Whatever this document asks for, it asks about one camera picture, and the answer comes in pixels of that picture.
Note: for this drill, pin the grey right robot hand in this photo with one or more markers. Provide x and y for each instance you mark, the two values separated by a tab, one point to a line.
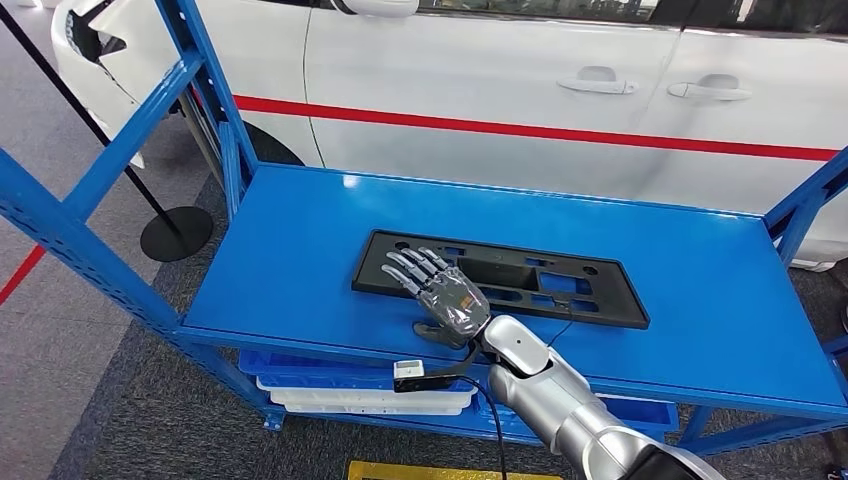
454	305

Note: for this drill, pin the black plastic plate bracket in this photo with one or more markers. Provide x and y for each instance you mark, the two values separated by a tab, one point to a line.
596	298

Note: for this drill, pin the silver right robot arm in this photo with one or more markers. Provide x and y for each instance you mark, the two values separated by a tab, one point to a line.
563	404

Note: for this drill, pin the blue metal shelf rack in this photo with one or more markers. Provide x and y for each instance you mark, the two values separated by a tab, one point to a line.
298	265

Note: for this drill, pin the white plastic bin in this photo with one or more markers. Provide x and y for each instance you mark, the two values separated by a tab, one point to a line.
331	397
371	411

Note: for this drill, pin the blue plastic bin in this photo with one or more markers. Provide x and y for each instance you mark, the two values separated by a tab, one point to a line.
318	368
636	414

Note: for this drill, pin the yellow floor tape square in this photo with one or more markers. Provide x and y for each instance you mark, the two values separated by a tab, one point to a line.
430	473

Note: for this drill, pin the white car with red stripe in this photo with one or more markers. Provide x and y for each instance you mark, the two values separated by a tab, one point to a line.
464	73

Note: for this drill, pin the black car wheel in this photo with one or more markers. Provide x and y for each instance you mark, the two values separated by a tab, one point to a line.
272	149

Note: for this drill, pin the white car side mirror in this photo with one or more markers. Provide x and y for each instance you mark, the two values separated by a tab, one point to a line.
381	6

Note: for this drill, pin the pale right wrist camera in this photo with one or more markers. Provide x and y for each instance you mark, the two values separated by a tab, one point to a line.
408	370

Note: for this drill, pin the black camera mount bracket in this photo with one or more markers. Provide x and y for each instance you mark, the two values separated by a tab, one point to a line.
430	383

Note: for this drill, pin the black stanchion post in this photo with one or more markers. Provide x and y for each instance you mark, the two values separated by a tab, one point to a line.
175	233

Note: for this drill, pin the grey metal frame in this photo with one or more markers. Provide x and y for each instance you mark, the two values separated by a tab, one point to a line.
201	139

